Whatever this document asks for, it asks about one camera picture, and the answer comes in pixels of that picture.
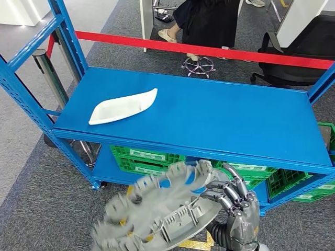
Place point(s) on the black stanchion post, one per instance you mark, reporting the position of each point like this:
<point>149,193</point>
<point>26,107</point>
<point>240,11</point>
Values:
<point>49,141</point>

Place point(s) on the chrome stanchion post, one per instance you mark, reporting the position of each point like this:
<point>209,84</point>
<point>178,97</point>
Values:
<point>51,78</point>
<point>67,62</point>

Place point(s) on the person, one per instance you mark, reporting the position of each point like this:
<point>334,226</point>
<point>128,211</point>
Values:
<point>209,24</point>

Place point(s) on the green plastic crate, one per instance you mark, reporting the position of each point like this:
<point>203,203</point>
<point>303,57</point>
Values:
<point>146,162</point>
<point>280,182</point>
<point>256,173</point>

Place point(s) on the chrome stool base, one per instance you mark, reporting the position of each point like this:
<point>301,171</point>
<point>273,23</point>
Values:
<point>199,66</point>

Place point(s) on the grey plastic wheel hubcap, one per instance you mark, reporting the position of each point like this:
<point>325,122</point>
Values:
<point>156,214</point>

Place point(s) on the white curved plastic part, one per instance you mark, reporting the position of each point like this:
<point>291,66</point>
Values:
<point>120,108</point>

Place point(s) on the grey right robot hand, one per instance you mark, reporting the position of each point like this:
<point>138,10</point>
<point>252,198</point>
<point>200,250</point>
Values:
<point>244,221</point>

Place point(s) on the blue metal shelf rack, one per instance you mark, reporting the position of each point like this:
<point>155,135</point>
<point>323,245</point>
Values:
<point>196,111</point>

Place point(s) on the black office chair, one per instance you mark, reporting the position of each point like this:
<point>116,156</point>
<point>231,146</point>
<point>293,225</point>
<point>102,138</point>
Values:
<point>301,45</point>

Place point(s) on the white desk panel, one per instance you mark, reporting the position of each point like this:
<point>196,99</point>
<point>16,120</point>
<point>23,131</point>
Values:
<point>298,20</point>

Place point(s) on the person's foot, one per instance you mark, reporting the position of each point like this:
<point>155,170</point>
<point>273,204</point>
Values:
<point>255,2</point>

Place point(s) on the red barrier belt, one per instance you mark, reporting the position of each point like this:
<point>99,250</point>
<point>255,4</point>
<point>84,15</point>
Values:
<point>183,46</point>

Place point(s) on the white desk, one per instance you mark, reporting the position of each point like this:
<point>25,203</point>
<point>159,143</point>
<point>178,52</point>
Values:
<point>146,24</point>

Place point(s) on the white display plinth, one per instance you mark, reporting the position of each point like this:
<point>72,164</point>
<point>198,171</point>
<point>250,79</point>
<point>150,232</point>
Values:
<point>20,12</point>

